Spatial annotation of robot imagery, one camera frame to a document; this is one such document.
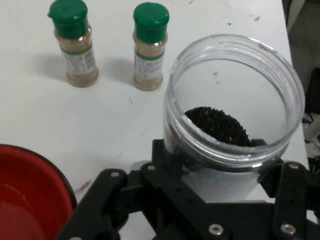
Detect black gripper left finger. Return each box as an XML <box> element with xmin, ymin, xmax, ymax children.
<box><xmin>56</xmin><ymin>138</ymin><xmax>208</xmax><ymax>240</ymax></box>

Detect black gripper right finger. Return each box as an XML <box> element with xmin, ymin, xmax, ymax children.
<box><xmin>257</xmin><ymin>161</ymin><xmax>320</xmax><ymax>236</ymax></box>

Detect clear jar of black seeds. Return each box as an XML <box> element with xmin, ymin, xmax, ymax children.
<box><xmin>162</xmin><ymin>33</ymin><xmax>306</xmax><ymax>203</ymax></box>

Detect red bowl with black rim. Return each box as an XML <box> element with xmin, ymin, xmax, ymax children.
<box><xmin>0</xmin><ymin>144</ymin><xmax>78</xmax><ymax>240</ymax></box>

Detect green-capped spice bottle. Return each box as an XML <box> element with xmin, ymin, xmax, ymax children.
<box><xmin>132</xmin><ymin>2</ymin><xmax>170</xmax><ymax>92</ymax></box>
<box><xmin>47</xmin><ymin>0</ymin><xmax>100</xmax><ymax>88</ymax></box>

